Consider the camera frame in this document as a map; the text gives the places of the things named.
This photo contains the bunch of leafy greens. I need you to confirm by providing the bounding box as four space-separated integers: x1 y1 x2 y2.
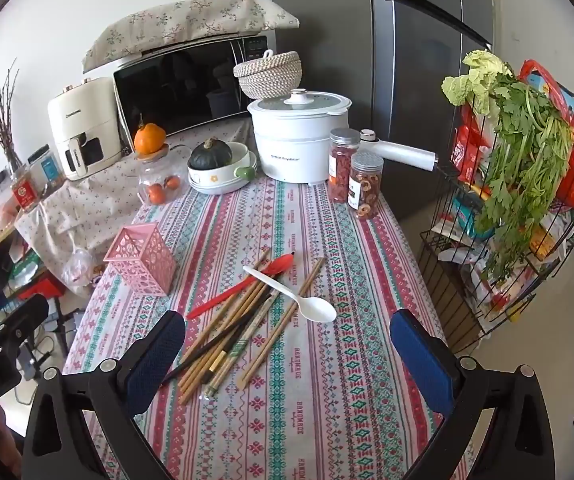
474 72 574 281

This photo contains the grey refrigerator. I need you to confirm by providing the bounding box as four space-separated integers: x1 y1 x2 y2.
268 0 495 221

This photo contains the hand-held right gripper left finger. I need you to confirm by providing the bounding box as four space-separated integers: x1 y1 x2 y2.
21 310 187 480

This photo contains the napa cabbage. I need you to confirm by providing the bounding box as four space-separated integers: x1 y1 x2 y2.
441 50 515 116

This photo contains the cream air fryer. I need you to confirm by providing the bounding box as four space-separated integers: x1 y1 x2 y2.
48 77 133 181

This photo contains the woven basket with lid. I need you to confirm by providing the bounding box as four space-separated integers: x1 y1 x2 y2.
233 49 302 101

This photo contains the jar of red dried fruit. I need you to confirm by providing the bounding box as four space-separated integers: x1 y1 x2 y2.
329 128 361 204

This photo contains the floral microwave cover cloth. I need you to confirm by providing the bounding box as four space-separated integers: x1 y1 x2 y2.
82 0 300 73

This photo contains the black microwave oven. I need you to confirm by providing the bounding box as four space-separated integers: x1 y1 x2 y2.
113 34 278 153

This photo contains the pile of chopsticks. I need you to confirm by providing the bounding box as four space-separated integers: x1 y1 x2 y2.
159 247 325 406

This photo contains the glass jar with wooden lid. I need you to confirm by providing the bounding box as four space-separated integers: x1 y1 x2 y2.
136 145 193 206

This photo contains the red plastic spoon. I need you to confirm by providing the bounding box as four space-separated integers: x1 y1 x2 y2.
186 252 297 320

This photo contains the red snack packet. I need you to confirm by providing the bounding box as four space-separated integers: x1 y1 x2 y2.
454 110 492 183

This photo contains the striped patterned tablecloth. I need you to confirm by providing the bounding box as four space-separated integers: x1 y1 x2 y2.
62 175 472 480

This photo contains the black wire rack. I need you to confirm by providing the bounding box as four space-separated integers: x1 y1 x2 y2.
419 60 574 356

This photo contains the glass vase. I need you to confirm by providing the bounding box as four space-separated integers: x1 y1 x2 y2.
4 145 23 176

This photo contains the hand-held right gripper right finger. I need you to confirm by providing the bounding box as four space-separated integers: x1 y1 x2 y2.
389 309 556 480

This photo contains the large orange tangerine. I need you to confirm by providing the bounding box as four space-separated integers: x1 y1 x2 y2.
134 114 167 156

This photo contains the small-flower print tablecloth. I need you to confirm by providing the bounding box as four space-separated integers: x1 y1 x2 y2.
14 120 253 286

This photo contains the green and white sack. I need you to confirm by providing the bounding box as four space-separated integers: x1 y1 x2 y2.
10 255 43 286

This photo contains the jar of dried fruit slices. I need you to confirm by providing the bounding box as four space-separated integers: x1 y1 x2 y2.
348 151 384 221

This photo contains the pink plastic utensil holder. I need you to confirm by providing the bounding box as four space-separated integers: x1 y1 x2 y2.
104 222 177 296

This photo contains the red label jar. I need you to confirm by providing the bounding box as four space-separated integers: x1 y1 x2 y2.
10 167 40 211

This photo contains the green kabocha squash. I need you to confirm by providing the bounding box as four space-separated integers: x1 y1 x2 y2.
188 138 234 171

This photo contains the red box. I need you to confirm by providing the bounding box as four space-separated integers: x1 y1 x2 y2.
17 282 65 302

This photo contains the white casserole dish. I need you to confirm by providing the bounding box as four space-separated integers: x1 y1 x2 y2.
187 142 259 196

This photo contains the white electric cooking pot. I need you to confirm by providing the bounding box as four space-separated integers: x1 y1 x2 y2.
247 88 352 183

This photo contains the white plastic spoon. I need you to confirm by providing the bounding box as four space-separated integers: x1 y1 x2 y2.
243 265 338 322

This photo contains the clear plastic bag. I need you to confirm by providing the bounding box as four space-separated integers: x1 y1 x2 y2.
60 247 100 291

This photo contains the blue label clear jar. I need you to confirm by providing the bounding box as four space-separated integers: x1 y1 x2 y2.
27 145 65 193

